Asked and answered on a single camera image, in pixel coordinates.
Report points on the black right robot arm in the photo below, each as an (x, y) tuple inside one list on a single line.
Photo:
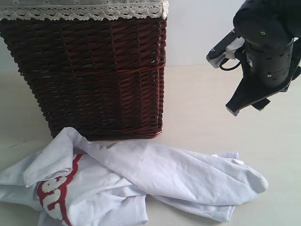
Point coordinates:
[(266, 41)]

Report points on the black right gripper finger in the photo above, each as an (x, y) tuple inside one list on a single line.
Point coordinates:
[(225, 50), (248, 93)]

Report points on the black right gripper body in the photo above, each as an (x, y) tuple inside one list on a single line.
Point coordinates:
[(270, 70)]

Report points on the white t-shirt red lettering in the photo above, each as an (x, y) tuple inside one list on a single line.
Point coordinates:
[(76, 182)]

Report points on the dark red wicker basket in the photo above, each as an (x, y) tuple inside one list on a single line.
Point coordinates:
[(103, 78)]

